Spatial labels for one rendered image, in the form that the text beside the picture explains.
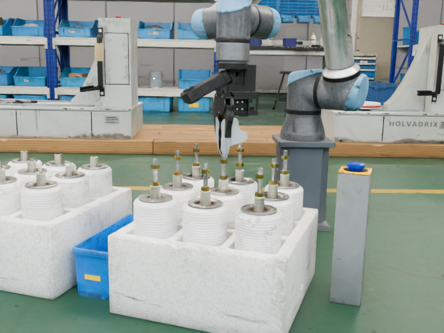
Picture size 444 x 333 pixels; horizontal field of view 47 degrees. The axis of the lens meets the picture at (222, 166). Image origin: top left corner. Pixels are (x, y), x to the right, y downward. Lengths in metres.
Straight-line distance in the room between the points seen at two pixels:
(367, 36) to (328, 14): 6.02
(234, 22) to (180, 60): 8.36
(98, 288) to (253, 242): 0.41
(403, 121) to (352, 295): 2.22
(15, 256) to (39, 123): 2.06
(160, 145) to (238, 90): 1.97
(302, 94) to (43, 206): 0.88
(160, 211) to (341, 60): 0.78
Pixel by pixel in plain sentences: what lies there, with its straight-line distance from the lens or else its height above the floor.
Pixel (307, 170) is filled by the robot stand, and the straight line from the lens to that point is 1.71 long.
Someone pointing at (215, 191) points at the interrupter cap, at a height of 0.25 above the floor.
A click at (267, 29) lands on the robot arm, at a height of 0.62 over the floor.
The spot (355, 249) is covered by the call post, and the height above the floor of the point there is 0.14.
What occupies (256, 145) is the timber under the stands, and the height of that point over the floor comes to 0.06.
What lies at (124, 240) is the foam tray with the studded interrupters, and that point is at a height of 0.18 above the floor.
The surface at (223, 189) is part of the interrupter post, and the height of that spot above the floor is 0.26.
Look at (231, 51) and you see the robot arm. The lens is 1.13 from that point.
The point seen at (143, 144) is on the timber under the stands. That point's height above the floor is 0.06.
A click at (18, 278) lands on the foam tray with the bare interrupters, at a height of 0.04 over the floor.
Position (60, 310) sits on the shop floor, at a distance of 1.24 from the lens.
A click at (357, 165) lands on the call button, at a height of 0.33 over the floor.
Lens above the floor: 0.55
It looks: 11 degrees down
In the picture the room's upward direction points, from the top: 1 degrees clockwise
